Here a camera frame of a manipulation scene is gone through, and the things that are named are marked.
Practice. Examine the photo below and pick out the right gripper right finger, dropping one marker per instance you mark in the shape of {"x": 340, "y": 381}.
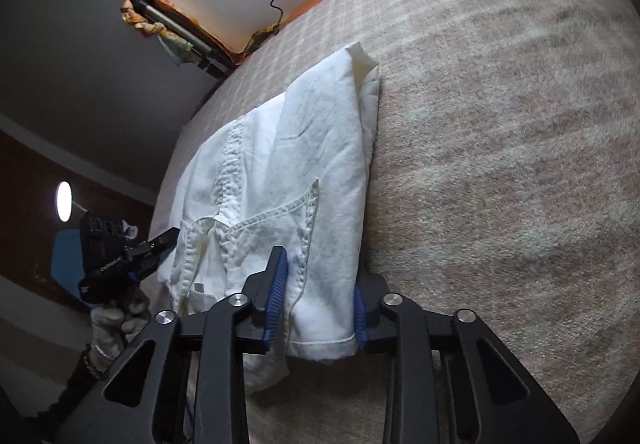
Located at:
{"x": 389, "y": 324}

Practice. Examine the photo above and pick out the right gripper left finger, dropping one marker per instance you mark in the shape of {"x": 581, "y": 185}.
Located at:
{"x": 244, "y": 323}

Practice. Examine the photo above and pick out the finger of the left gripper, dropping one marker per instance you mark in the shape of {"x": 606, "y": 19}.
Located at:
{"x": 163, "y": 242}

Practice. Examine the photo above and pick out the white shirt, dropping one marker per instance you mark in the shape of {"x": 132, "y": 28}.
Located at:
{"x": 292, "y": 173}

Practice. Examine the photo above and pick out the left forearm dark sleeve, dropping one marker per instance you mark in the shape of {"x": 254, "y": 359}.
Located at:
{"x": 85, "y": 375}

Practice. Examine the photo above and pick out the gloved left hand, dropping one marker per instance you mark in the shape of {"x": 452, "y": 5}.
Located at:
{"x": 113, "y": 328}

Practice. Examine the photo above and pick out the blue chair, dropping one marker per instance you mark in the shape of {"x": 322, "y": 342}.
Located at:
{"x": 67, "y": 269}

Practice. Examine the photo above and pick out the small white desk lamp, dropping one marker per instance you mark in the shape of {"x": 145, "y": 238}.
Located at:
{"x": 65, "y": 204}

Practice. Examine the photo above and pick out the folded silver tripod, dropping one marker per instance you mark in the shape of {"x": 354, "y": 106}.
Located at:
{"x": 209, "y": 55}

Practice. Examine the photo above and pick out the beige checked bed blanket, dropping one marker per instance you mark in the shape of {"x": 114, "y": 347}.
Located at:
{"x": 505, "y": 176}

